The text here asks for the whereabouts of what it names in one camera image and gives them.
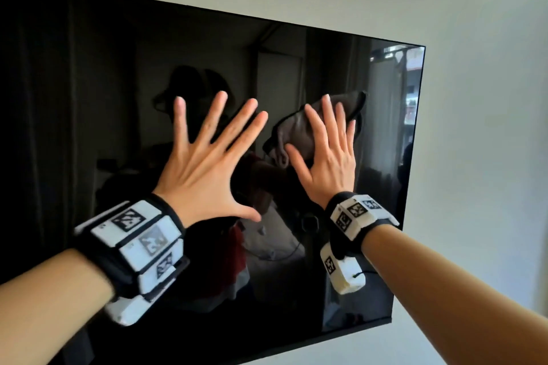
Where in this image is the right wrist marker band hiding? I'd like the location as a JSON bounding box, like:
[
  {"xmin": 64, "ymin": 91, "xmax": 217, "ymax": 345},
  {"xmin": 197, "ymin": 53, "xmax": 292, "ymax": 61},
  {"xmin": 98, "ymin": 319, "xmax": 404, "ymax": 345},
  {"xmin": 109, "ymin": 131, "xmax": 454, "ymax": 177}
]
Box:
[{"xmin": 325, "ymin": 191, "xmax": 400, "ymax": 261}]

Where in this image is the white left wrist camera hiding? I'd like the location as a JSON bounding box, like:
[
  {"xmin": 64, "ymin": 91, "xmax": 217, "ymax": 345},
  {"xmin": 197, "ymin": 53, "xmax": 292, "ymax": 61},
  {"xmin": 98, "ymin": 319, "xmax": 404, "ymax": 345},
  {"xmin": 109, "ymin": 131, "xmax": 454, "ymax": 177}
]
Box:
[{"xmin": 104, "ymin": 291, "xmax": 166, "ymax": 327}]

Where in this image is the grey cloth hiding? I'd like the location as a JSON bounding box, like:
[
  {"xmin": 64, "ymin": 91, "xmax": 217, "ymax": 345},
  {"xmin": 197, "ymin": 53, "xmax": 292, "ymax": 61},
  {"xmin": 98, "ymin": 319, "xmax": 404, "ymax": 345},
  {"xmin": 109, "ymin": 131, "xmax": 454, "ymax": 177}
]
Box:
[{"xmin": 261, "ymin": 90, "xmax": 369, "ymax": 169}]

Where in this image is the person's right hand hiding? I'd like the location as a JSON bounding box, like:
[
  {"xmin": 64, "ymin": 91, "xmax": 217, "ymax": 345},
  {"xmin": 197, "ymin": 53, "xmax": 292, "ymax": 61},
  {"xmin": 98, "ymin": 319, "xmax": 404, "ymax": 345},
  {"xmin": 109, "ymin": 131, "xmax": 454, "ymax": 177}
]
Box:
[{"xmin": 284, "ymin": 94, "xmax": 357, "ymax": 210}]

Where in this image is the black wall-mounted television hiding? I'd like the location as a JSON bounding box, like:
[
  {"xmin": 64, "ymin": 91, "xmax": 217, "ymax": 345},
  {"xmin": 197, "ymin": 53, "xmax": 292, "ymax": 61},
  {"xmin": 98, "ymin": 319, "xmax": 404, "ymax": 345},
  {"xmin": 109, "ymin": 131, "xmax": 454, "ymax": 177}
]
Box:
[{"xmin": 0, "ymin": 0, "xmax": 427, "ymax": 365}]

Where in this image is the left wrist marker band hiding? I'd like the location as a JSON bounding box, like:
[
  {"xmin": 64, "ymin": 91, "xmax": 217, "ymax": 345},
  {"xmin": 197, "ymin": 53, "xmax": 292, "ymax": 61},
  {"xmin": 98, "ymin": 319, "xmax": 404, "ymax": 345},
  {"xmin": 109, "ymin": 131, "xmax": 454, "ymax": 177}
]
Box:
[{"xmin": 72, "ymin": 193, "xmax": 191, "ymax": 301}]

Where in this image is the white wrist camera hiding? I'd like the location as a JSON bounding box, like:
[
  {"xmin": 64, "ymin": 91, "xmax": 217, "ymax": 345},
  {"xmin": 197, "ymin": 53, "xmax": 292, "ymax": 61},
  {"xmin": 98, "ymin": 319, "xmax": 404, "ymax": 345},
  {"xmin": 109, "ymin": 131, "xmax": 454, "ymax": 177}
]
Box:
[
  {"xmin": 104, "ymin": 291, "xmax": 166, "ymax": 327},
  {"xmin": 320, "ymin": 242, "xmax": 367, "ymax": 296}
]

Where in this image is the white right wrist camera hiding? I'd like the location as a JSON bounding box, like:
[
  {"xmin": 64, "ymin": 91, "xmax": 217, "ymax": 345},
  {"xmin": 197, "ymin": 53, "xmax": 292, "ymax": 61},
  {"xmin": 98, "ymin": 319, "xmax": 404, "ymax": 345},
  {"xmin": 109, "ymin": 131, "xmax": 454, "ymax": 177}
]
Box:
[{"xmin": 320, "ymin": 242, "xmax": 367, "ymax": 296}]

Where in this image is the person's right forearm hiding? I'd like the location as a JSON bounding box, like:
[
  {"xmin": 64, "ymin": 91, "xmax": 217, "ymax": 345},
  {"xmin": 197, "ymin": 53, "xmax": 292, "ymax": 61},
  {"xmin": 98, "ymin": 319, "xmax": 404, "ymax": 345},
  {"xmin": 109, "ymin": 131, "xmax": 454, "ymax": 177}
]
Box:
[{"xmin": 361, "ymin": 224, "xmax": 548, "ymax": 365}]

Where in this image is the person's left hand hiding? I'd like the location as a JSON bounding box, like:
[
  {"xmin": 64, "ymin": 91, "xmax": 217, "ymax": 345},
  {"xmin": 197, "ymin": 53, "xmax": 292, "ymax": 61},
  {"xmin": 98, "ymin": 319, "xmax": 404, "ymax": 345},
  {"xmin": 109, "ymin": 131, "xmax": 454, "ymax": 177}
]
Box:
[{"xmin": 153, "ymin": 90, "xmax": 269, "ymax": 229}]

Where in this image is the wrist marker band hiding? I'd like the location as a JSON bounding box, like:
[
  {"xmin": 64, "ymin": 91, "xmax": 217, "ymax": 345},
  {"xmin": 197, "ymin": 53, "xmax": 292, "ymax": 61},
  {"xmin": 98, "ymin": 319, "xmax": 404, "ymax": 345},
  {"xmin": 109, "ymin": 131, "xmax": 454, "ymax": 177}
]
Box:
[
  {"xmin": 72, "ymin": 193, "xmax": 191, "ymax": 301},
  {"xmin": 325, "ymin": 191, "xmax": 400, "ymax": 261}
]

